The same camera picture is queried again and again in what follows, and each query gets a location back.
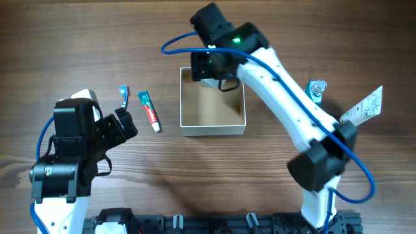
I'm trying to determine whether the cotton swab jar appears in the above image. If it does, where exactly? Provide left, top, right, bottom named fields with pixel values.
left=199, top=78, right=225, bottom=88

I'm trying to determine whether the green red toothpaste tube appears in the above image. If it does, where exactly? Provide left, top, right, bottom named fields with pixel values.
left=137, top=91, right=161, bottom=133

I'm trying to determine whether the blue toothbrush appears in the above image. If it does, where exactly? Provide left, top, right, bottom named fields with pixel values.
left=120, top=84, right=129, bottom=109

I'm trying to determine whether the blue mouthwash bottle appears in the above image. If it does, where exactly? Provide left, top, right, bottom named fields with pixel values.
left=305, top=80, right=328, bottom=106

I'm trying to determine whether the white cream tube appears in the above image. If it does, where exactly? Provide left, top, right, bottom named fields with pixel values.
left=340, top=86, right=383, bottom=126

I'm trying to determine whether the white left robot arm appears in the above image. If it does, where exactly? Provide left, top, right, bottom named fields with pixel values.
left=29, top=97, right=138, bottom=233

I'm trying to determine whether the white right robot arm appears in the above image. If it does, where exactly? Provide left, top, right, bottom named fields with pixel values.
left=190, top=3, right=357, bottom=233

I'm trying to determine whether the white cardboard box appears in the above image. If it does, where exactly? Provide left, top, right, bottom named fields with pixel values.
left=179, top=67, right=246, bottom=137

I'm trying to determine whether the white wrist camera, left arm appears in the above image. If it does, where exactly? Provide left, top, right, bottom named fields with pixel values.
left=70, top=88, right=101, bottom=123

